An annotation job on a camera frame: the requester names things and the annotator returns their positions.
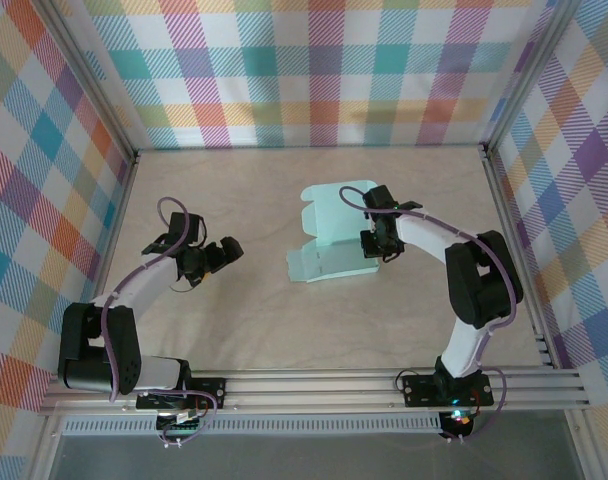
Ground light green paper box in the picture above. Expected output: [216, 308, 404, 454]
[286, 180, 380, 285]

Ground circuit board with white connector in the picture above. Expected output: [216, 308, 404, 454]
[156, 408, 208, 435]

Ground plaid backdrop panel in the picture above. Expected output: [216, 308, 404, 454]
[81, 0, 545, 151]
[0, 0, 133, 480]
[486, 0, 608, 480]

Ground circuit board with lit LEDs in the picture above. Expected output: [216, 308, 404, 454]
[441, 408, 474, 437]

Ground grey metal sheet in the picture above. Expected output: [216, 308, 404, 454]
[48, 433, 585, 480]

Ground aluminium side rail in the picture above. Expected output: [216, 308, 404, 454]
[478, 144, 558, 371]
[70, 152, 140, 376]

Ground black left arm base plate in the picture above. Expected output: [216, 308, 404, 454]
[135, 377, 228, 412]

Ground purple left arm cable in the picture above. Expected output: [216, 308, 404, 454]
[101, 196, 221, 449]

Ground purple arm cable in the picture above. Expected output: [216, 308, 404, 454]
[101, 196, 221, 449]
[338, 186, 521, 444]

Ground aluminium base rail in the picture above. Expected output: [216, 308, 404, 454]
[38, 367, 590, 416]

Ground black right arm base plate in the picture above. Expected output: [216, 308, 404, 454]
[401, 372, 495, 408]

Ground slotted grey cable duct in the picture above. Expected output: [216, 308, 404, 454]
[61, 417, 443, 436]

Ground aluminium frame post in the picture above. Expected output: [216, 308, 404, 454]
[481, 0, 580, 157]
[33, 0, 141, 166]

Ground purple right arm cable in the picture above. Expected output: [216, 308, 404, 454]
[338, 186, 521, 444]

